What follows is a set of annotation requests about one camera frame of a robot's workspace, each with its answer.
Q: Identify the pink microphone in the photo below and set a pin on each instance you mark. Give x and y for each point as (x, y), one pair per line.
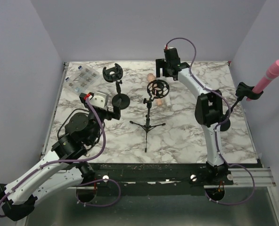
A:
(271, 73)

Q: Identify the clear plastic parts box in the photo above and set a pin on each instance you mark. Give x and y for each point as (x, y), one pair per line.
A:
(80, 80)

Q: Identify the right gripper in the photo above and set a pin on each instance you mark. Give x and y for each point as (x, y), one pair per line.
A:
(160, 63)

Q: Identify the black tripod shock mount stand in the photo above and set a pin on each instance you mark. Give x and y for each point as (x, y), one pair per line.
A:
(164, 90)

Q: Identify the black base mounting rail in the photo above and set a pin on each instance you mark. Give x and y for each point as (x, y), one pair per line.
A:
(143, 179)

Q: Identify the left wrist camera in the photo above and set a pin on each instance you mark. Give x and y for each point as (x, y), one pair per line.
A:
(97, 99)

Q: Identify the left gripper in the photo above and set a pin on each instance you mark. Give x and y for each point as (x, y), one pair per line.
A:
(115, 115)

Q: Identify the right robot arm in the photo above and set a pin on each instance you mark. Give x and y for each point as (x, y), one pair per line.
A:
(208, 110)

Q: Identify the black clip round base stand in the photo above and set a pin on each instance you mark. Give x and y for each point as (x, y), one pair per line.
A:
(242, 91)

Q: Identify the beige microphone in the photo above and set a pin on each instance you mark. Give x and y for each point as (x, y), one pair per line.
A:
(151, 77)

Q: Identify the black shock mount desk stand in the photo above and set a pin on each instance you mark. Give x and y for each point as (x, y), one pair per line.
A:
(115, 74)

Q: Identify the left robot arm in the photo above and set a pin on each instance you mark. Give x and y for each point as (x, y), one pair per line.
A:
(66, 164)

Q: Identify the silver white microphone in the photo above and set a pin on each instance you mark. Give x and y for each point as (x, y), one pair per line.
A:
(167, 100)

